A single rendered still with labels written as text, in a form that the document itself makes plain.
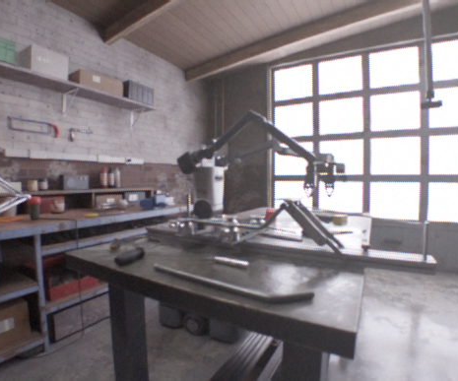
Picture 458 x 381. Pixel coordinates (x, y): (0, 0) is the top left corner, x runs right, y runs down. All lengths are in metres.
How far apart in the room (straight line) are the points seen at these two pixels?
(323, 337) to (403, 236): 3.41
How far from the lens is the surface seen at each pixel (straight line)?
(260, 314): 0.47
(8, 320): 2.06
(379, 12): 3.56
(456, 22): 4.19
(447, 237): 3.89
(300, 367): 0.62
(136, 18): 3.06
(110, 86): 2.90
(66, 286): 2.11
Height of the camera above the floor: 1.09
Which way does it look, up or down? 2 degrees down
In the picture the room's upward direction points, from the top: straight up
